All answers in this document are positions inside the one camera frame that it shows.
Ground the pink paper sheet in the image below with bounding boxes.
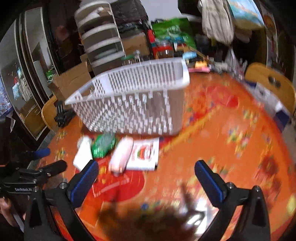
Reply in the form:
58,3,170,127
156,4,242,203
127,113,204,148
188,67,210,73

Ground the cardboard box at back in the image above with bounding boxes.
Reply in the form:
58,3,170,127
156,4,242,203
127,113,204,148
121,33,150,55

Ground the black clip tool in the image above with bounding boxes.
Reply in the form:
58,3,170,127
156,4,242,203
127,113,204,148
54,100,76,128

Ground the green shopping bag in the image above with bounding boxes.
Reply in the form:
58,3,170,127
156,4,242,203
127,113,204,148
152,18,196,49

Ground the right wooden chair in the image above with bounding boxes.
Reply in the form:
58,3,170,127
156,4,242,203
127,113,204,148
245,63,295,117

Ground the brown cardboard box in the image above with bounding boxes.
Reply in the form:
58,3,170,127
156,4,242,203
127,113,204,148
48,62,91,101

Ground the colourful printed bag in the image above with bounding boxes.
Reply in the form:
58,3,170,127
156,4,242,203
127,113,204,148
228,0,265,30

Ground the white perforated plastic basket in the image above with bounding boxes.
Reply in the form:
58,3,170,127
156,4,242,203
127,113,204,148
65,58,190,136

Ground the green plastic packet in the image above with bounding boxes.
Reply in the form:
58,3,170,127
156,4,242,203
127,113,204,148
91,133,116,159

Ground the light blue cloth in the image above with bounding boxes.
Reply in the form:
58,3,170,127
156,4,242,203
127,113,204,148
182,51,197,59

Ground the left wooden chair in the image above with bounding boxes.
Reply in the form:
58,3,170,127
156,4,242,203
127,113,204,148
41,95,58,133

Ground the wooden chair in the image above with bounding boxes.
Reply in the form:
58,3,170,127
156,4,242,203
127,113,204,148
245,63,295,117
41,95,58,133

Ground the white plastic drawer unit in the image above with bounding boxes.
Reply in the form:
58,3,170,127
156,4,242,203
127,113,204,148
74,1,125,75

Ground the beige canvas tote bag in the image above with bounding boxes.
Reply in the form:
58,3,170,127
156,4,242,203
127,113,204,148
201,0,234,46

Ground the person's left hand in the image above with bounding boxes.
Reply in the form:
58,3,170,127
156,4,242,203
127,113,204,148
1,198,26,228

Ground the white packet with red print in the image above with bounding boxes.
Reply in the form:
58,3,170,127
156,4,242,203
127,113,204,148
126,138,159,171

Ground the red lid pickle jar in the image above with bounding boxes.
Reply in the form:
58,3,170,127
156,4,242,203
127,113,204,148
157,40,174,59

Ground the pink white soft pack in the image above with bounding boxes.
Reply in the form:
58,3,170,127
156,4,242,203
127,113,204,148
108,137,134,174

